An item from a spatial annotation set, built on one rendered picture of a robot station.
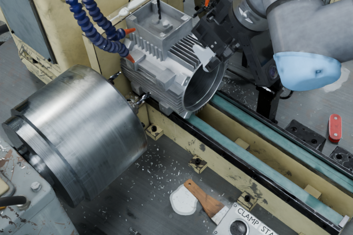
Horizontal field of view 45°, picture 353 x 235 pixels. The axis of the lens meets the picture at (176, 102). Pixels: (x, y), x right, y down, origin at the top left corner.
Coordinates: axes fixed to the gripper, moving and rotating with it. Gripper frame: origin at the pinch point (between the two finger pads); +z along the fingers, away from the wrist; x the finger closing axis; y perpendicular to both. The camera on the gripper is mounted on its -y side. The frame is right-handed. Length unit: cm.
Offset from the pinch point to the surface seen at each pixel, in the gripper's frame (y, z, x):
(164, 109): 0.4, 23.0, 3.4
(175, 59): 7.1, 12.3, -2.4
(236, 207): -21.6, -2.2, 16.7
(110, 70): 16.4, 25.4, 6.2
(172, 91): 2.1, 14.3, 2.7
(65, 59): 26.8, 31.6, 10.8
